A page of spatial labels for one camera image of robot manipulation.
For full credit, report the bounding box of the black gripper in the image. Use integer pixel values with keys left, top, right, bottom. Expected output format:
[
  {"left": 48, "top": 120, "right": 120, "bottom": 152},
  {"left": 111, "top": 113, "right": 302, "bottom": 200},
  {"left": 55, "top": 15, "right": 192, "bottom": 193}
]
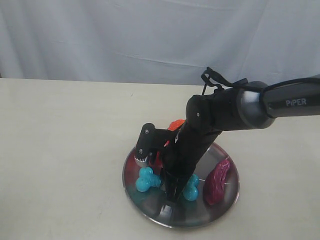
[{"left": 134, "top": 120, "right": 221, "bottom": 203}]

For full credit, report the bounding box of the red toy apple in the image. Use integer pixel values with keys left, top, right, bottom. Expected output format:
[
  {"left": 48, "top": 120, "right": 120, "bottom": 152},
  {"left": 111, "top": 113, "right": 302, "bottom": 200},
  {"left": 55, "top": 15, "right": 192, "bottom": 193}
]
[{"left": 148, "top": 151, "right": 163, "bottom": 175}]

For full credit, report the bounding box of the turquoise toy bone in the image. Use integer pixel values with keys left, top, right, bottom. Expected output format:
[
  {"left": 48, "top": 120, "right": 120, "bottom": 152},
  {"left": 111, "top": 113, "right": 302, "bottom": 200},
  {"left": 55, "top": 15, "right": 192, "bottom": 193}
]
[{"left": 135, "top": 167, "right": 200, "bottom": 202}]

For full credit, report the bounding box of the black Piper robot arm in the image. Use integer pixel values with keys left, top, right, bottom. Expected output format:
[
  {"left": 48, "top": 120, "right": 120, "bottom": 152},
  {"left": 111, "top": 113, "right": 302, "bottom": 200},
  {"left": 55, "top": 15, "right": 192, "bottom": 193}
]
[{"left": 134, "top": 76, "right": 320, "bottom": 203}]

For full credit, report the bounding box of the round stainless steel plate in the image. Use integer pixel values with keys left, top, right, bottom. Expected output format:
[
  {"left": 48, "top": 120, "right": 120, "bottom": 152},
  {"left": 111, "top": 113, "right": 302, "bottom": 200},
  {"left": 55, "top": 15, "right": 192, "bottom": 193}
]
[{"left": 122, "top": 143, "right": 240, "bottom": 229}]

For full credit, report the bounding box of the orange textured ball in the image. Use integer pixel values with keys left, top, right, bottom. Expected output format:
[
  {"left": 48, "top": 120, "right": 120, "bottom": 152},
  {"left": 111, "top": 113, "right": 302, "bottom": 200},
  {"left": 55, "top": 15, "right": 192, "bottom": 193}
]
[{"left": 167, "top": 119, "right": 185, "bottom": 131}]

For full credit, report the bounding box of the dark purple toy meat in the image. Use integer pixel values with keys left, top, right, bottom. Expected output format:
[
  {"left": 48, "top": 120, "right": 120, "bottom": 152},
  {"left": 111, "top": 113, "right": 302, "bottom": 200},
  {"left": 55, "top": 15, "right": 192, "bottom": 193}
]
[{"left": 202, "top": 159, "right": 231, "bottom": 206}]

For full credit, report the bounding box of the light blue backdrop cloth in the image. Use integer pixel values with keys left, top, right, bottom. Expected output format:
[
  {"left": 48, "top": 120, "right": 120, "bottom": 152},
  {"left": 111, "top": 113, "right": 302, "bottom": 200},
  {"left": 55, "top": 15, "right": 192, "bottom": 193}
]
[{"left": 0, "top": 0, "right": 320, "bottom": 85}]

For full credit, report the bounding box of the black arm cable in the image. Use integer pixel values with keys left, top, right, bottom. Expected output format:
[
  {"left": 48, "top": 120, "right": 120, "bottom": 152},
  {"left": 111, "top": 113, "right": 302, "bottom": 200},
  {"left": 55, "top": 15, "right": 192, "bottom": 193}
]
[{"left": 199, "top": 66, "right": 320, "bottom": 97}]

